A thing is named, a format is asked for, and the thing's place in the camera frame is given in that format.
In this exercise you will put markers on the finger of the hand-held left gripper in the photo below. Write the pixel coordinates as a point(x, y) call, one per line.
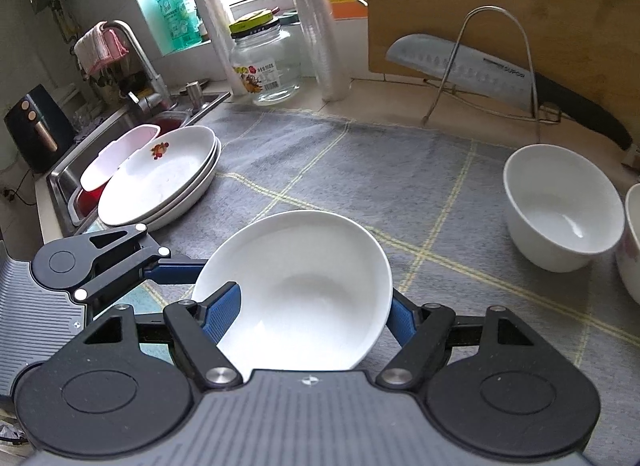
point(175, 271)

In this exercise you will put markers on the glass jar with green lid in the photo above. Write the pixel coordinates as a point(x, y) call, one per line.
point(265, 60)

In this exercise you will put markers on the red plastic basin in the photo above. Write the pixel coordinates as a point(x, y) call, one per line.
point(90, 201)

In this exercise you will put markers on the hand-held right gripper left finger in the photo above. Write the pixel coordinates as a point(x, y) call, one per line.
point(222, 313)

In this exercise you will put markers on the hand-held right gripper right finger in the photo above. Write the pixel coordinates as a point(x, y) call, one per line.
point(401, 318)

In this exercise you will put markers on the grey checked cloth mat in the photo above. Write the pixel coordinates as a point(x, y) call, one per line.
point(375, 180)

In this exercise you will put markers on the green dish soap bottle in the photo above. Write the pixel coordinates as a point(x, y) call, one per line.
point(172, 10)

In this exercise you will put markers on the pink towel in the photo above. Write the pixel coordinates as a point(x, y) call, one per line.
point(100, 48)

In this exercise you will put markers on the black air fryer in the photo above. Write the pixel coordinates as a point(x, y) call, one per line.
point(32, 130)

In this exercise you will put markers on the white ceramic bowl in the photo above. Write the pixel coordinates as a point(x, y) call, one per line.
point(560, 206)
point(632, 256)
point(300, 286)

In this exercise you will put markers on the steel sink faucet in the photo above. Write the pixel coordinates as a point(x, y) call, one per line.
point(145, 70)

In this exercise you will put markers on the steel sink knob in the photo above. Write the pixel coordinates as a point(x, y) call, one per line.
point(192, 90)

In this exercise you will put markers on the white plastic bag roll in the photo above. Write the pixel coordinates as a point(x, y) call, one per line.
point(215, 35)

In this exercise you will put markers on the stack of clear plastic cups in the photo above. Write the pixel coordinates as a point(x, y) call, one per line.
point(315, 20)

